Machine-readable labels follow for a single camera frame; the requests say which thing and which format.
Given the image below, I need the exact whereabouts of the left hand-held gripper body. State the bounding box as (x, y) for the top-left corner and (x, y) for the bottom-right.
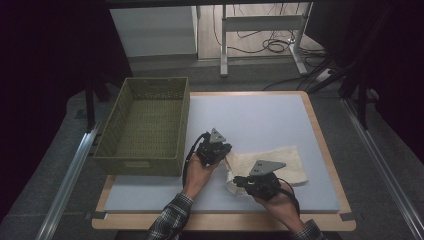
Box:
(194, 127), (228, 168)

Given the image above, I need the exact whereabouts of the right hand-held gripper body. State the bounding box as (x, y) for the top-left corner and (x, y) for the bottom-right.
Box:
(248, 159), (288, 202)

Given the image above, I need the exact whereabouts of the cream cloth with orange print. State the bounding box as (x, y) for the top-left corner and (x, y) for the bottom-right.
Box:
(224, 145), (310, 196)

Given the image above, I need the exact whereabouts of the person's right hand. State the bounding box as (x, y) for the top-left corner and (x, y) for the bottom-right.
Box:
(252, 186), (306, 235)

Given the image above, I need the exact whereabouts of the person's left hand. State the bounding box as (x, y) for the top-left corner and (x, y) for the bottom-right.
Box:
(181, 153), (222, 202)

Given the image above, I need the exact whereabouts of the pale grey table mat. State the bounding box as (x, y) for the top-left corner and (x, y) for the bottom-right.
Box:
(103, 93), (342, 214)

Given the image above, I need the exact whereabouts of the olive green woven basket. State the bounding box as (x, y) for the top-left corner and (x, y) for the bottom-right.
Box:
(93, 76), (191, 177)

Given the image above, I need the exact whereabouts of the white power strip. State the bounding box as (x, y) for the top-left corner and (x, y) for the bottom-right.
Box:
(313, 68), (335, 84)

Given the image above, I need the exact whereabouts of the black stand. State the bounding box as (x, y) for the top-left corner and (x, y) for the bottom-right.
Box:
(339, 64), (379, 131)
(83, 74), (113, 132)

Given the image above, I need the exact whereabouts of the white cabinet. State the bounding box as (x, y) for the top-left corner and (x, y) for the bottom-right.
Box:
(109, 5), (199, 58)

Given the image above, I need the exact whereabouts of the dark curtain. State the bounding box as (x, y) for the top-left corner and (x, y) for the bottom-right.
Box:
(0, 0), (133, 223)
(304, 0), (424, 163)

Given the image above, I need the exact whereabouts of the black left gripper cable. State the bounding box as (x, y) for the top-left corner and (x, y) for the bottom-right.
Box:
(181, 132), (212, 188)

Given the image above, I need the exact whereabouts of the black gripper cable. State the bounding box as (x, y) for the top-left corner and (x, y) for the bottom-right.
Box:
(276, 178), (302, 217)
(181, 132), (212, 188)

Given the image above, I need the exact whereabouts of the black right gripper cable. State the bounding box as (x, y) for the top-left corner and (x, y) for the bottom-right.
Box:
(276, 178), (302, 217)

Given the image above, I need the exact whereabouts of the tangle of black floor cables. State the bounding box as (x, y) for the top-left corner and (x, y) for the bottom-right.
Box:
(213, 3), (328, 57)

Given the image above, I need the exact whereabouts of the aluminium rail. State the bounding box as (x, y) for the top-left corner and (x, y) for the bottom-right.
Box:
(34, 128), (101, 240)
(341, 98), (424, 240)

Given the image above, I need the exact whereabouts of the grey metal desk frame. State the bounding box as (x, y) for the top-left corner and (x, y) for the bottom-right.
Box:
(219, 2), (310, 78)

